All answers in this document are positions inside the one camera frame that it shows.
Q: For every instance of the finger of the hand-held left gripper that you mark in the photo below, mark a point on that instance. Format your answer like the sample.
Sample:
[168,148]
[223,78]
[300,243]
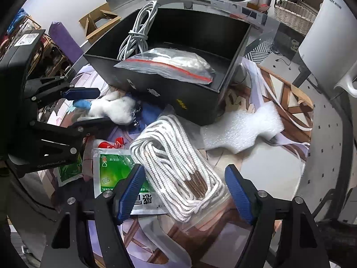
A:
[82,93]
[94,122]

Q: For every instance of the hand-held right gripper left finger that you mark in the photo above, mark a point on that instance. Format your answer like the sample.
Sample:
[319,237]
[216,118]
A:
[130,194]

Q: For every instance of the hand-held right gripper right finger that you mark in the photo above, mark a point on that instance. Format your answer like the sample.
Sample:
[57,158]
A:
[238,195]

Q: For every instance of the red white packet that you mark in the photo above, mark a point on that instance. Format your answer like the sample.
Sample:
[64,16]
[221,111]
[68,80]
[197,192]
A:
[113,144]

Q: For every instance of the large green white packet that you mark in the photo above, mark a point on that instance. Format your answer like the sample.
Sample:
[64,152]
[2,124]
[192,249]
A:
[108,173]

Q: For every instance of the white foam sheet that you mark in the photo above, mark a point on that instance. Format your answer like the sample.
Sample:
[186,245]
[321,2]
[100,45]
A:
[237,128]

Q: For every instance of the black storage box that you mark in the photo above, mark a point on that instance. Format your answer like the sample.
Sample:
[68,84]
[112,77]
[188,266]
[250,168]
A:
[173,97]

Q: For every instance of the wooden shoe rack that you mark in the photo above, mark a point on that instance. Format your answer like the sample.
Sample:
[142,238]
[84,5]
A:
[54,55]

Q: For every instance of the purple bag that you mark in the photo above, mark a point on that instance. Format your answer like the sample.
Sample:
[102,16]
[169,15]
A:
[64,42]

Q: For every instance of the small green packet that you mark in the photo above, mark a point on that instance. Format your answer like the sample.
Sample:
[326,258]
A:
[69,173]

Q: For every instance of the open brown cardboard box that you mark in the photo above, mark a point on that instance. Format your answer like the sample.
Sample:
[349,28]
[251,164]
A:
[92,30]

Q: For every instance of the printed cartoon mat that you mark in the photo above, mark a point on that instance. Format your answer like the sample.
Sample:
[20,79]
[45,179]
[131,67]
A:
[173,243]

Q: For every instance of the zip bag of white cotton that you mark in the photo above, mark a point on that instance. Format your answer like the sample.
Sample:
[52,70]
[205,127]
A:
[173,61]

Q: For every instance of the dark cloth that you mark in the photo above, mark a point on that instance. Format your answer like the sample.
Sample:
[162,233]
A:
[337,243]

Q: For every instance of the chevron floor rug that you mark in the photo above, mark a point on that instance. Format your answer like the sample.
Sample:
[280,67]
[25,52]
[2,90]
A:
[260,51]

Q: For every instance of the white electric kettle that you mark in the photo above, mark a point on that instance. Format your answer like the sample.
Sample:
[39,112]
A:
[329,33]

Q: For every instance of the wicker basket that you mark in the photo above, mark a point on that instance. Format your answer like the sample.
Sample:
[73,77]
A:
[292,16]

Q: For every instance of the red cardboard box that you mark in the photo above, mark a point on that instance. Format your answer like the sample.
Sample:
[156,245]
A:
[259,7]

